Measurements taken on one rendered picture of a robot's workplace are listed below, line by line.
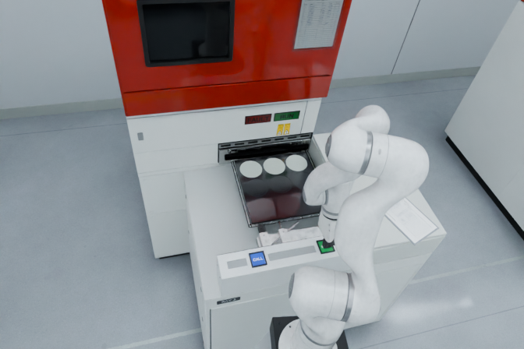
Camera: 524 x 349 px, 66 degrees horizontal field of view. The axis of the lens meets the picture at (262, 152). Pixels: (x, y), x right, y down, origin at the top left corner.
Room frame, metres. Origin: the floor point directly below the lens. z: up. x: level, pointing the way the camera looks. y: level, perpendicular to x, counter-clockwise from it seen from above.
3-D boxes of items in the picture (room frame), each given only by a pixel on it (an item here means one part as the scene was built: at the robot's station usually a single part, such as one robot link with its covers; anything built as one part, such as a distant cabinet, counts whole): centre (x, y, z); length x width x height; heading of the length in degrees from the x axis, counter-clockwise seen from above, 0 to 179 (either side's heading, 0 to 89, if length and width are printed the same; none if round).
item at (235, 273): (0.77, -0.16, 0.89); 0.55 x 0.09 x 0.14; 110
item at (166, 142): (1.28, 0.16, 1.02); 0.82 x 0.03 x 0.40; 110
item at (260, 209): (1.14, -0.10, 0.90); 0.34 x 0.34 x 0.01; 20
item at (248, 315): (1.06, -0.21, 0.41); 0.97 x 0.64 x 0.82; 110
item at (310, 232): (0.89, -0.21, 0.87); 0.36 x 0.08 x 0.03; 110
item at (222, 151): (1.33, -0.01, 0.89); 0.44 x 0.02 x 0.10; 110
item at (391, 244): (1.18, -0.50, 0.89); 0.62 x 0.35 x 0.14; 20
